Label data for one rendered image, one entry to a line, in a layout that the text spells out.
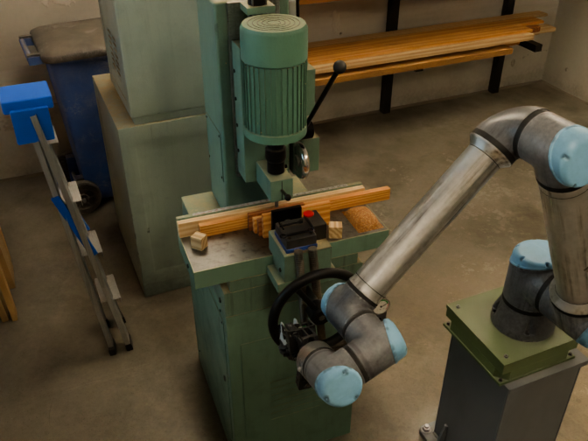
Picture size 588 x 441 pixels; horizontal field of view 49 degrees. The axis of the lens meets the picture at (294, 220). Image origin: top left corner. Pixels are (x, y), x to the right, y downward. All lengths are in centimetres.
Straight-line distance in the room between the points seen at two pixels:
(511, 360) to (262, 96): 103
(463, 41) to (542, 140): 321
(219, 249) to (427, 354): 129
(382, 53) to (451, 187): 285
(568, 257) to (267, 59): 87
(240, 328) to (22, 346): 135
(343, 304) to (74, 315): 188
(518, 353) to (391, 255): 68
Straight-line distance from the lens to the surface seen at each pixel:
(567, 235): 159
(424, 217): 147
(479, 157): 148
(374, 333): 141
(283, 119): 173
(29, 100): 231
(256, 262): 183
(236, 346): 201
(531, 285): 193
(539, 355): 206
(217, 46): 189
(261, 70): 168
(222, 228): 192
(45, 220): 387
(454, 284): 325
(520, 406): 216
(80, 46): 347
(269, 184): 186
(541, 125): 144
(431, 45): 445
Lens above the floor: 199
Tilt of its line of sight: 33 degrees down
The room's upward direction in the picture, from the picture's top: straight up
